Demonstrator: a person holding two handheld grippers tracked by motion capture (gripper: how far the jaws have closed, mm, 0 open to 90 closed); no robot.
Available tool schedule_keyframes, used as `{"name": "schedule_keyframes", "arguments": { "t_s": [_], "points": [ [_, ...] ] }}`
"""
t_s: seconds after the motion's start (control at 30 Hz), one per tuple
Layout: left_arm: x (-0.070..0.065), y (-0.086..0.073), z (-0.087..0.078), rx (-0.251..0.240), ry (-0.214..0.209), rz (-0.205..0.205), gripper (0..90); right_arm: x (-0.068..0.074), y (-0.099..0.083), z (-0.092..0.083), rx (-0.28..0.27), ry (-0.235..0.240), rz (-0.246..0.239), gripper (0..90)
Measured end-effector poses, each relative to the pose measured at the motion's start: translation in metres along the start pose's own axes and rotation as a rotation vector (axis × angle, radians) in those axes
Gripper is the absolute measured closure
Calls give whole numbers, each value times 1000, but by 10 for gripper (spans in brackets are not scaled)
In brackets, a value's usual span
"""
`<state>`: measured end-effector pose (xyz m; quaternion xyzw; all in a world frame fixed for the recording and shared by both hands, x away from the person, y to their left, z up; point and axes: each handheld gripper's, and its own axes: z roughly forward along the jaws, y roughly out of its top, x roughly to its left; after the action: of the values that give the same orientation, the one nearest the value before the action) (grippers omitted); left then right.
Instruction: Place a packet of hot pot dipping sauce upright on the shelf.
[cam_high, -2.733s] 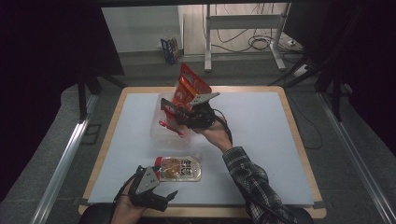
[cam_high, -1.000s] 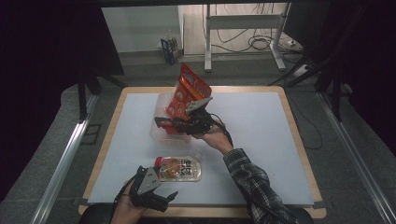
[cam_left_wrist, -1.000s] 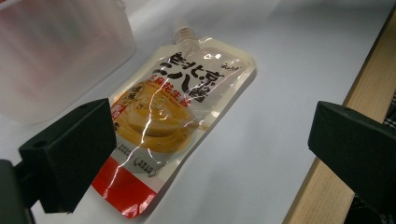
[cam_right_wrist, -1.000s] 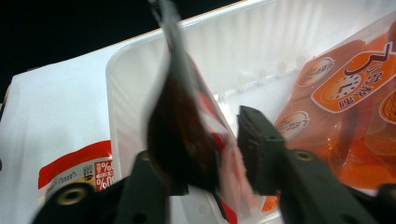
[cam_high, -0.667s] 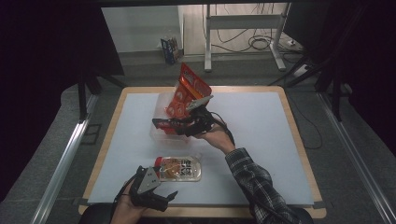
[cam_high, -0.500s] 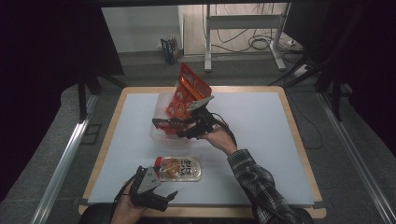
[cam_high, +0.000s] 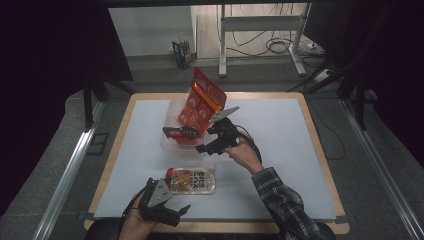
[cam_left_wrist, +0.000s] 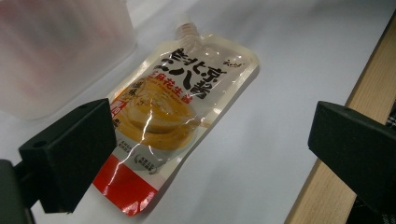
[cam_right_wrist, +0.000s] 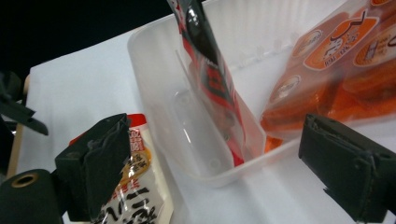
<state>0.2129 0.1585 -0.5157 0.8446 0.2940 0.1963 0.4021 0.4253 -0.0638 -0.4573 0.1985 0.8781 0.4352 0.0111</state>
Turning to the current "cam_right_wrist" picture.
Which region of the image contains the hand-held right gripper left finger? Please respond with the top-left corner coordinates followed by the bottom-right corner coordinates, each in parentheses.
top-left (54, 113), bottom-right (132, 223)

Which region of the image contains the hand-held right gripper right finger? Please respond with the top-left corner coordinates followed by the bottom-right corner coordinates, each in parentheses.
top-left (298, 113), bottom-right (396, 223)

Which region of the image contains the beige snack packet red edge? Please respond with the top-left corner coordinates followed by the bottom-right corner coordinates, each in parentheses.
top-left (68, 113), bottom-right (176, 224)

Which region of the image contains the clear plastic container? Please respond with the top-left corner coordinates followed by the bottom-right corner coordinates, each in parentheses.
top-left (126, 0), bottom-right (356, 189)

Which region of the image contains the large orange snack packet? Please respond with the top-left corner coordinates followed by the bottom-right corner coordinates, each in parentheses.
top-left (260, 0), bottom-right (396, 154)

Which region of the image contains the red and black snack packet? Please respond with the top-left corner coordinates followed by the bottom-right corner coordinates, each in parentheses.
top-left (166, 0), bottom-right (248, 168)

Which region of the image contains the white table mat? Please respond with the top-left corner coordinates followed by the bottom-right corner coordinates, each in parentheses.
top-left (17, 27), bottom-right (396, 224)

